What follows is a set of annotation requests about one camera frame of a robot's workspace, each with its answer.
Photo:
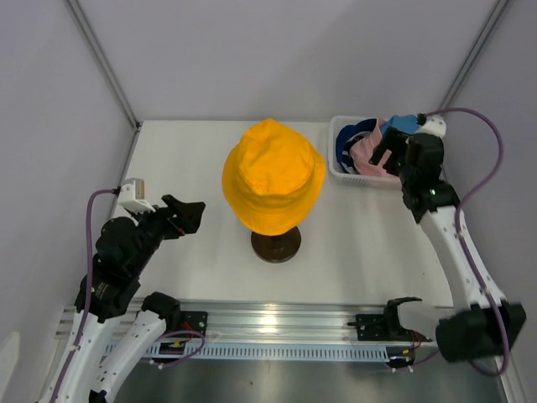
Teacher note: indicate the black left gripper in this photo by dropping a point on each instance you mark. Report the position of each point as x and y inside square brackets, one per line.
[187, 221]

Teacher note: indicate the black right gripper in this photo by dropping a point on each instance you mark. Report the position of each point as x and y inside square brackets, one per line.
[393, 140]

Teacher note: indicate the pink bucket hat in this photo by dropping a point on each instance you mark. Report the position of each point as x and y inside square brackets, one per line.
[362, 151]

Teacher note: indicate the dark blue bucket hat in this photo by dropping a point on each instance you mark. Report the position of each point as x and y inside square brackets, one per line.
[347, 137]

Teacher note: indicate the yellow bucket hat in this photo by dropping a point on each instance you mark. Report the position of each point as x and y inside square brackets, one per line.
[272, 178]

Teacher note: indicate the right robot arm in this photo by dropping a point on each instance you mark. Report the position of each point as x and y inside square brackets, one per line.
[483, 323]

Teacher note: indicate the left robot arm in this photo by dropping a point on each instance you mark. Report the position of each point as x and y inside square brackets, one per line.
[115, 262]

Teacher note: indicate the light blue bucket hat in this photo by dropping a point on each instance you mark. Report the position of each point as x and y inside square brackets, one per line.
[406, 124]

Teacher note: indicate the white plastic basket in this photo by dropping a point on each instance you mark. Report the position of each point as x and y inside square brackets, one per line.
[335, 125]

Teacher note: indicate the brown round hat stand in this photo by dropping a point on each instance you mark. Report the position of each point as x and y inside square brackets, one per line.
[276, 249]

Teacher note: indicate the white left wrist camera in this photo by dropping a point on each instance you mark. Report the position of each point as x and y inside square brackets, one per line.
[131, 196]

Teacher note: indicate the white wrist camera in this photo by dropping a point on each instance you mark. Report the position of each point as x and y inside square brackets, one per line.
[131, 196]
[431, 124]

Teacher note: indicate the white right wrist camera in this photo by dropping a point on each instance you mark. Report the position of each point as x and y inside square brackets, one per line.
[431, 124]

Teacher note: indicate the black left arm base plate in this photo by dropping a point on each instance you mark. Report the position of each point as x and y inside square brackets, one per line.
[193, 321]

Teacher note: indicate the aluminium mounting rail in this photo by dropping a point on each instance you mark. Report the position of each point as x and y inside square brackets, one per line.
[248, 322]

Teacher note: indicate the white slotted cable duct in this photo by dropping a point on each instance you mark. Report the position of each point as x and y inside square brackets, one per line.
[287, 352]

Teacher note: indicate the aluminium frame post right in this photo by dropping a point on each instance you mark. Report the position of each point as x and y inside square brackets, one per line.
[479, 45]

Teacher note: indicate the aluminium frame post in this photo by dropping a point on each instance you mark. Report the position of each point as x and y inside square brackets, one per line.
[479, 45]
[83, 24]

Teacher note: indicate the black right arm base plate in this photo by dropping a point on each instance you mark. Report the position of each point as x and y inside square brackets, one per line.
[383, 328]

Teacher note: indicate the aluminium frame post left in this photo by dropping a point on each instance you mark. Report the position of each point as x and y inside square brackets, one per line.
[83, 24]

